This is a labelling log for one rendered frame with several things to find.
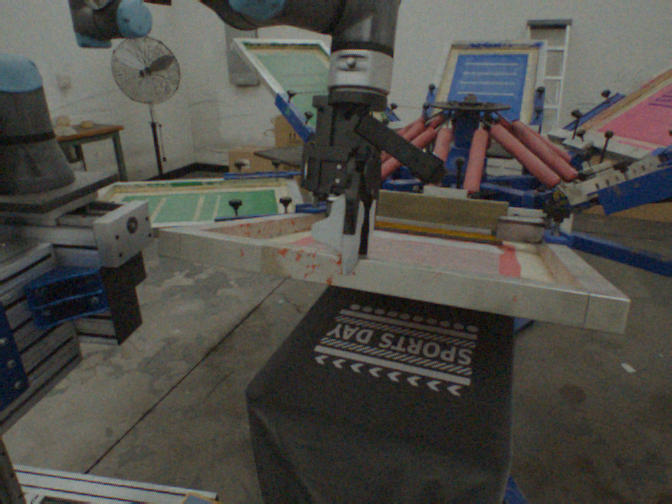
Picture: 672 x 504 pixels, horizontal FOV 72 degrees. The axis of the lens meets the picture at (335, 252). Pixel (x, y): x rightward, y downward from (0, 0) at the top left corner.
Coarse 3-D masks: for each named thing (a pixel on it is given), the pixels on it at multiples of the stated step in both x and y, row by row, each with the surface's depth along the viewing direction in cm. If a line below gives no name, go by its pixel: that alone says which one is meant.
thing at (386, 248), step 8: (392, 232) 116; (304, 240) 90; (312, 240) 91; (376, 240) 99; (384, 240) 100; (392, 240) 102; (328, 248) 83; (376, 248) 88; (384, 248) 89; (392, 248) 90; (400, 248) 91; (408, 248) 92; (376, 256) 79; (384, 256) 80; (392, 256) 80
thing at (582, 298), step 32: (224, 224) 76; (256, 224) 83; (288, 224) 96; (192, 256) 63; (224, 256) 61; (256, 256) 60; (288, 256) 58; (320, 256) 57; (544, 256) 91; (576, 256) 76; (384, 288) 55; (416, 288) 53; (448, 288) 52; (480, 288) 51; (512, 288) 50; (544, 288) 49; (576, 288) 49; (608, 288) 51; (544, 320) 49; (576, 320) 48; (608, 320) 47
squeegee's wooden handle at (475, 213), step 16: (384, 192) 112; (400, 192) 111; (384, 208) 112; (400, 208) 111; (416, 208) 110; (432, 208) 108; (448, 208) 107; (464, 208) 106; (480, 208) 105; (496, 208) 104; (448, 224) 108; (464, 224) 106; (480, 224) 105; (496, 224) 104
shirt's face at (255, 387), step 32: (352, 288) 115; (320, 320) 101; (480, 320) 101; (512, 320) 101; (288, 352) 90; (480, 352) 90; (256, 384) 82; (288, 384) 82; (320, 384) 82; (352, 384) 82; (384, 384) 82; (480, 384) 82; (352, 416) 74; (384, 416) 74; (416, 416) 75; (448, 416) 75; (480, 416) 75; (480, 448) 69
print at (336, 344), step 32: (352, 320) 101; (384, 320) 101; (416, 320) 101; (448, 320) 101; (320, 352) 90; (352, 352) 90; (384, 352) 90; (416, 352) 90; (448, 352) 90; (416, 384) 82; (448, 384) 82
